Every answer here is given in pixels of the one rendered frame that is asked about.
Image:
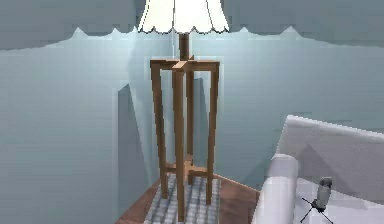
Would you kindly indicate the wooden floor lamp white shade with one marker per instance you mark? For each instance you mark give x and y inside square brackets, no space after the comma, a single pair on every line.
[179,133]

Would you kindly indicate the grey checked rug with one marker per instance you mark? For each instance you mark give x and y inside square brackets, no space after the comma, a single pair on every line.
[198,203]

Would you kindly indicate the white sofa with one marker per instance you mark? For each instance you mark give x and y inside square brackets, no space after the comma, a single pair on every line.
[333,156]

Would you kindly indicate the small grey object on tripod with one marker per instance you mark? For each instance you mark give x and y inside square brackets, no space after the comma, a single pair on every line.
[322,196]

